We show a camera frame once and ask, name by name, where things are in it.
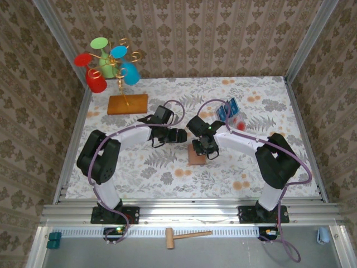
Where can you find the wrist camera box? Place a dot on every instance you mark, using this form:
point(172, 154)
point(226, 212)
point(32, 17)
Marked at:
point(163, 114)
point(196, 125)

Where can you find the aluminium side rail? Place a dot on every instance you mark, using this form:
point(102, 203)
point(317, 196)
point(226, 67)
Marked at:
point(306, 139)
point(74, 145)

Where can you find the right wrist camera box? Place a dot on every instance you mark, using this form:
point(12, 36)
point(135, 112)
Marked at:
point(196, 125)

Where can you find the blue VIP credit card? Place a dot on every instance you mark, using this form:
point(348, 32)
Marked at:
point(221, 113)
point(226, 109)
point(234, 105)

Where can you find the aluminium front rail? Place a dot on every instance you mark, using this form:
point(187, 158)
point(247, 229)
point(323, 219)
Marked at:
point(189, 212)

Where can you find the light blue roll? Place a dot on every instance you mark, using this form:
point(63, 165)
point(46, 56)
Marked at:
point(323, 236)

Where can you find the green plastic goblet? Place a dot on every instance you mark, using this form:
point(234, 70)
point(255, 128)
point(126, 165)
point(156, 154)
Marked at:
point(99, 43)

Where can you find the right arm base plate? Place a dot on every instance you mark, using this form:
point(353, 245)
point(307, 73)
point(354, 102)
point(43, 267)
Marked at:
point(245, 215)

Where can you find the floral tablecloth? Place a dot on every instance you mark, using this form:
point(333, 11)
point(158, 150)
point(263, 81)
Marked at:
point(209, 178)

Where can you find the red round object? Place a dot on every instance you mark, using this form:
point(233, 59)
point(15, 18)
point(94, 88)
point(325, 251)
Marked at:
point(240, 124)

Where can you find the aluminium frame post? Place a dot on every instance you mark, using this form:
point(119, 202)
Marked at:
point(55, 33)
point(309, 36)

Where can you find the clear plastic card box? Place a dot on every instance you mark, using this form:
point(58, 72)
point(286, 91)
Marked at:
point(242, 114)

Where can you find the wooden mallet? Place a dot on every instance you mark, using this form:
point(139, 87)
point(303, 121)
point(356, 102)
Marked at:
point(170, 238)

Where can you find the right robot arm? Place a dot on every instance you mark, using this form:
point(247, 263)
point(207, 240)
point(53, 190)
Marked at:
point(270, 195)

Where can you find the red plastic goblet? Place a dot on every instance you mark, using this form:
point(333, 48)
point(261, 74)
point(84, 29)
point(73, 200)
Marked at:
point(96, 83)

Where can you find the teal clamp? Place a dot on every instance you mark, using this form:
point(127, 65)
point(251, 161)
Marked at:
point(55, 236)

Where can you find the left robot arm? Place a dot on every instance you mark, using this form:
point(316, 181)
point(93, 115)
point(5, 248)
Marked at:
point(107, 195)

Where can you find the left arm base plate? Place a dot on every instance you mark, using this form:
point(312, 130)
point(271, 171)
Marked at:
point(134, 215)

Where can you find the blue plastic goblet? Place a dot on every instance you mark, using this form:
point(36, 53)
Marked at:
point(131, 74)

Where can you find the teal block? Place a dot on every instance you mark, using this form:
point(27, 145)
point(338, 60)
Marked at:
point(53, 245)

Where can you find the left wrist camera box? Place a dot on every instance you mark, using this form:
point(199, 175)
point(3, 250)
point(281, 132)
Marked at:
point(163, 114)

